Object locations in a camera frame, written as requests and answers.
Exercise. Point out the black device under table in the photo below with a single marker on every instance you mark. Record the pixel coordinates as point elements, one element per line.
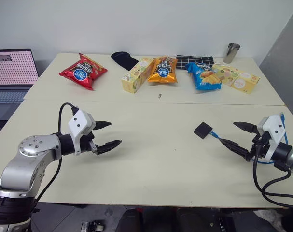
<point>93,226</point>

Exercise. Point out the steel cup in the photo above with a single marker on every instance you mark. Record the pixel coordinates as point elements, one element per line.
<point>231,54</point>

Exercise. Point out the orange chips bag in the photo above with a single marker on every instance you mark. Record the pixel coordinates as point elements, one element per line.
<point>163,71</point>

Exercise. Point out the black checkered cloth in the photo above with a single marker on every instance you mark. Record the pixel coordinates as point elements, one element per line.
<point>194,60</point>

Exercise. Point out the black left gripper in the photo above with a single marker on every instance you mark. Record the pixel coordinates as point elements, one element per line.
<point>88,142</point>

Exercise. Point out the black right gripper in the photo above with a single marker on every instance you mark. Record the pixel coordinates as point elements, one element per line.
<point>258,147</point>

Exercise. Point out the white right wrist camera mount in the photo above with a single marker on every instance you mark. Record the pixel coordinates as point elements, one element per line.
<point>274,128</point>

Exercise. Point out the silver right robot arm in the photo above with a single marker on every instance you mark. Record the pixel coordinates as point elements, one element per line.
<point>292,155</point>

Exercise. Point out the blue chips bag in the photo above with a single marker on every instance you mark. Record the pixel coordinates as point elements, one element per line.
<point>204,77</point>

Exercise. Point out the black sock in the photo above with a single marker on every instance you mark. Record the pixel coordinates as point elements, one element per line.
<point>123,59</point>

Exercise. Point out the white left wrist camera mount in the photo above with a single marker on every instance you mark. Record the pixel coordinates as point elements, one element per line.
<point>78,122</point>

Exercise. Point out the black adapter with blue cable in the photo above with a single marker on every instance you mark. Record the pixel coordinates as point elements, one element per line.
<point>203,130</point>

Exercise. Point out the yellow printed carton box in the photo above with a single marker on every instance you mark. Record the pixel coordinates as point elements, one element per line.
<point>238,78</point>
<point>136,76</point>

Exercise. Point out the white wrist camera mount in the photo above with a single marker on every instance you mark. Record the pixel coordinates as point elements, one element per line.
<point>274,128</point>
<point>78,122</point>

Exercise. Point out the red chips bag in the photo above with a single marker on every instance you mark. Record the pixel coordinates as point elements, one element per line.
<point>82,72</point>

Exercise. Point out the grey laptop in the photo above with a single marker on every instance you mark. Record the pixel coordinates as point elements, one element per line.
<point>12,72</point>

